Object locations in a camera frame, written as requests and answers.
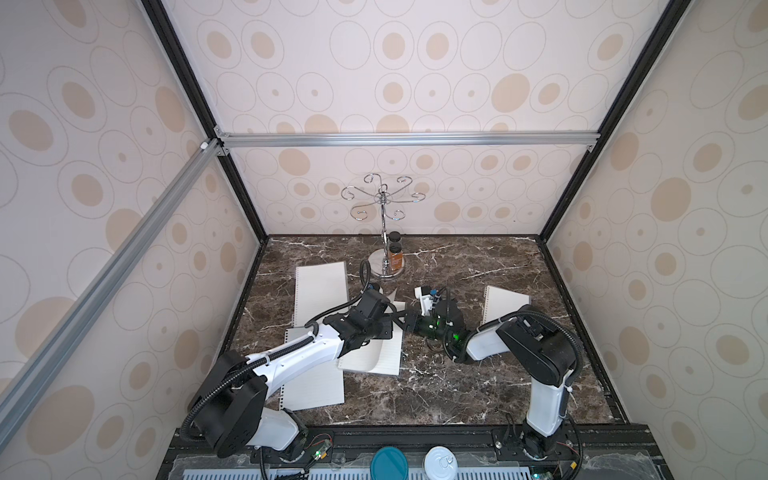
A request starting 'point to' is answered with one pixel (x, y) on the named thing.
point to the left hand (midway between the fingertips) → (397, 322)
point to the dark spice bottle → (394, 236)
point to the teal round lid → (388, 463)
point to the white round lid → (440, 463)
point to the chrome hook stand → (378, 260)
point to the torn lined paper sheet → (324, 386)
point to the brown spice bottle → (395, 256)
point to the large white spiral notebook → (319, 287)
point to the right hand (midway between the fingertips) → (401, 315)
